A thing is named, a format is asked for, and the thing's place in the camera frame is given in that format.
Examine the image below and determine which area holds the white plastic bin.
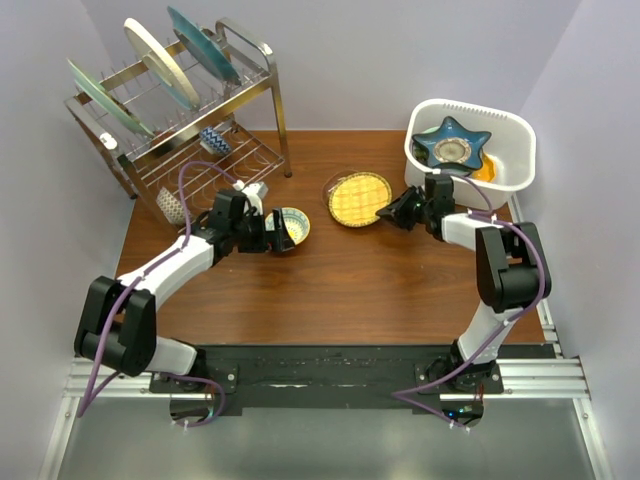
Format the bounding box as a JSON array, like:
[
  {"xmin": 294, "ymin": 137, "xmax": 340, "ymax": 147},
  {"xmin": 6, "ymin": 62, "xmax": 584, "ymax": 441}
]
[{"xmin": 404, "ymin": 99, "xmax": 536, "ymax": 209}]

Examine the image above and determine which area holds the grey patterned cup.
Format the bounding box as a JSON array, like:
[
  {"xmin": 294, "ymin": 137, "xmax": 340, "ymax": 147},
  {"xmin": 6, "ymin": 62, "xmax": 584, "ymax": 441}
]
[{"xmin": 156, "ymin": 187, "xmax": 186, "ymax": 227}]

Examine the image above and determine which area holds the black dish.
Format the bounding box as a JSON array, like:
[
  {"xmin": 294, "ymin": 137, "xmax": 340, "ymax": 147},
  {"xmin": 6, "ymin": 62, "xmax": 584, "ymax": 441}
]
[{"xmin": 411, "ymin": 116, "xmax": 492, "ymax": 175}]

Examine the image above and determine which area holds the aluminium rail frame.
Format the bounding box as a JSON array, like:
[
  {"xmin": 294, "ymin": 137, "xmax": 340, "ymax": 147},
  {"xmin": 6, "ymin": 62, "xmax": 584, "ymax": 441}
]
[{"xmin": 41, "ymin": 217, "xmax": 613, "ymax": 479}]

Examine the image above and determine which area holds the purple cable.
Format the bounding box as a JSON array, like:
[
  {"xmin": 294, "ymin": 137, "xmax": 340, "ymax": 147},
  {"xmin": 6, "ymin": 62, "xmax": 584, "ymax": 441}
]
[
  {"xmin": 75, "ymin": 159, "xmax": 246, "ymax": 427},
  {"xmin": 392, "ymin": 172, "xmax": 549, "ymax": 429}
]

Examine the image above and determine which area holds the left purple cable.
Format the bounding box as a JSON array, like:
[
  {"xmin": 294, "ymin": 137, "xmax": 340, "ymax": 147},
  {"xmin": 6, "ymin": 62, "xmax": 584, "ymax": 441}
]
[{"xmin": 75, "ymin": 159, "xmax": 246, "ymax": 427}]

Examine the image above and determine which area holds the cream plate in rack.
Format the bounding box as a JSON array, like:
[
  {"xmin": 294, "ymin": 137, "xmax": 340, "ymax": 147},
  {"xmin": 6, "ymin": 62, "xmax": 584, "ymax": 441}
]
[{"xmin": 123, "ymin": 18, "xmax": 201, "ymax": 111}]

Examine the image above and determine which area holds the orange polka dot plate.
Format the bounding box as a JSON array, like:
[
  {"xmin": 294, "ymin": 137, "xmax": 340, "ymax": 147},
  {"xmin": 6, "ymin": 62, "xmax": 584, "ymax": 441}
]
[{"xmin": 471, "ymin": 153, "xmax": 497, "ymax": 183}]

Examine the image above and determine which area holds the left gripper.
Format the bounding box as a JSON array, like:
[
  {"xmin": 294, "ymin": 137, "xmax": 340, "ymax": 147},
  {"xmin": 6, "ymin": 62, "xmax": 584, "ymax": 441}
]
[{"xmin": 230, "ymin": 208, "xmax": 293, "ymax": 254}]

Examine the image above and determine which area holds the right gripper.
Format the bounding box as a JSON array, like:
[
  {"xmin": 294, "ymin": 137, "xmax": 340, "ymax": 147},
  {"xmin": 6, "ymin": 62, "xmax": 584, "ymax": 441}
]
[{"xmin": 377, "ymin": 184, "xmax": 433, "ymax": 231}]

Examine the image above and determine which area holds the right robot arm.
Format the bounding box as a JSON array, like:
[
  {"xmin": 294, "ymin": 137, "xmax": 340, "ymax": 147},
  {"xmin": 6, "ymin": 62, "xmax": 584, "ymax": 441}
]
[{"xmin": 376, "ymin": 171, "xmax": 551, "ymax": 393}]

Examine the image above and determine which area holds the teal plate in rack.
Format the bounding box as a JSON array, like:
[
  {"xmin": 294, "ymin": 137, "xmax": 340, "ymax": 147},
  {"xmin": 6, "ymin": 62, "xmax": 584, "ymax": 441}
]
[{"xmin": 167, "ymin": 6, "xmax": 241, "ymax": 86}]

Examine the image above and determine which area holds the blue zigzag bowl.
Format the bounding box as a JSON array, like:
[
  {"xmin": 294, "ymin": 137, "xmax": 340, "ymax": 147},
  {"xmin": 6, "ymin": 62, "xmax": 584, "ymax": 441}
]
[{"xmin": 199, "ymin": 126, "xmax": 232, "ymax": 156}]

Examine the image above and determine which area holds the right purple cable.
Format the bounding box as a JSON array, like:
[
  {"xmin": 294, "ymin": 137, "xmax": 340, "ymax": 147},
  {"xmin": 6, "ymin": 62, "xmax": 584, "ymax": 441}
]
[{"xmin": 392, "ymin": 172, "xmax": 549, "ymax": 429}]

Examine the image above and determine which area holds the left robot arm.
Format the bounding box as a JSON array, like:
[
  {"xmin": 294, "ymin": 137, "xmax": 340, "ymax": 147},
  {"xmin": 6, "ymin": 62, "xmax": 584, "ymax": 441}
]
[{"xmin": 74, "ymin": 189, "xmax": 295, "ymax": 392}]

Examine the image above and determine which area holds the clear glass plate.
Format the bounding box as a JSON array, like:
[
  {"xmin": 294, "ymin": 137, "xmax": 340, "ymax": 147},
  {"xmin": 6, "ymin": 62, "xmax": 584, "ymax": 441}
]
[{"xmin": 321, "ymin": 170, "xmax": 353, "ymax": 205}]

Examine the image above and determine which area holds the metal dish rack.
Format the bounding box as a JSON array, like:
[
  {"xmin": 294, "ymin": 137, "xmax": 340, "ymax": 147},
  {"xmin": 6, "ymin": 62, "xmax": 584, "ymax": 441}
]
[{"xmin": 65, "ymin": 18, "xmax": 292, "ymax": 229}]

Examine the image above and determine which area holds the small daisy bowl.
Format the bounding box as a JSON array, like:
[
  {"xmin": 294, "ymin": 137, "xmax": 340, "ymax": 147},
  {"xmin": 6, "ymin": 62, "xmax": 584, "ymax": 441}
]
[{"xmin": 281, "ymin": 207, "xmax": 311, "ymax": 245}]

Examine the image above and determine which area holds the green plate in rack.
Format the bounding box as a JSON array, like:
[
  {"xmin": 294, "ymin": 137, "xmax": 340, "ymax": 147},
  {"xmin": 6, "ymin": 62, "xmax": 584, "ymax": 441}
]
[{"xmin": 67, "ymin": 59, "xmax": 154, "ymax": 138}]

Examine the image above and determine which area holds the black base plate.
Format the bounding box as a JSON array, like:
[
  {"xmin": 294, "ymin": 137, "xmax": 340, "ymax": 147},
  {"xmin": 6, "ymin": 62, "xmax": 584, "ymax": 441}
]
[{"xmin": 135, "ymin": 344, "xmax": 554, "ymax": 421}]

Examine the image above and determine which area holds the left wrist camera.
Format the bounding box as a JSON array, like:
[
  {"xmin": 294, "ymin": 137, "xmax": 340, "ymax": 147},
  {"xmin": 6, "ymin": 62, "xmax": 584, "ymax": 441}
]
[{"xmin": 232, "ymin": 180, "xmax": 268, "ymax": 215}]

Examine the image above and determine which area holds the yellow patterned plate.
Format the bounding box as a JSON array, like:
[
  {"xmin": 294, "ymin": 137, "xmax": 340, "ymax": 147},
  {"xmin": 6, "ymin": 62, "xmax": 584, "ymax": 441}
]
[{"xmin": 327, "ymin": 172, "xmax": 392, "ymax": 228}]

